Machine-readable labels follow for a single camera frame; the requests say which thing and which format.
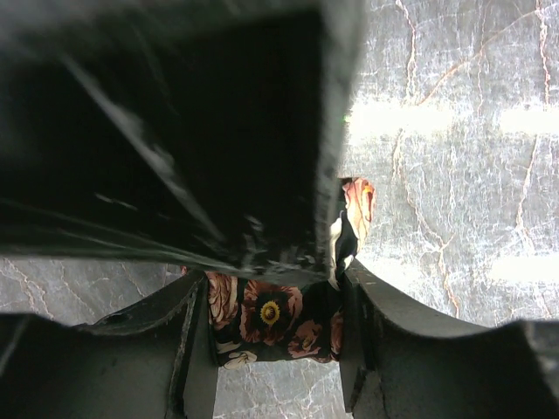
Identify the black floral rose tie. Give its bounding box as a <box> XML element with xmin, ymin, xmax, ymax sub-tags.
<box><xmin>205</xmin><ymin>177</ymin><xmax>376</xmax><ymax>370</ymax></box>

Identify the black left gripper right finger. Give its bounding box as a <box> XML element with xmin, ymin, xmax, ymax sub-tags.
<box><xmin>340</xmin><ymin>262</ymin><xmax>558</xmax><ymax>419</ymax></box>

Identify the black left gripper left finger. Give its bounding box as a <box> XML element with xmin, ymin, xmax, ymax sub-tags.
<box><xmin>1</xmin><ymin>271</ymin><xmax>218</xmax><ymax>419</ymax></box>

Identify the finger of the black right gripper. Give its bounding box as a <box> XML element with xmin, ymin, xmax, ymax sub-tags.
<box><xmin>1</xmin><ymin>1</ymin><xmax>367</xmax><ymax>285</ymax></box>

